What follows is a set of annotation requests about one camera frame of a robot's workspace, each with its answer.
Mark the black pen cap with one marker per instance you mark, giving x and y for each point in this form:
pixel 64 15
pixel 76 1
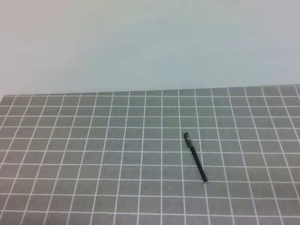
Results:
pixel 188 140

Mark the black pen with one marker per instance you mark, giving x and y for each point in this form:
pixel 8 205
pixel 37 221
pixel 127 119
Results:
pixel 198 163

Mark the grey checked tablecloth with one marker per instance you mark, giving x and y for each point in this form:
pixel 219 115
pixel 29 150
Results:
pixel 120 158

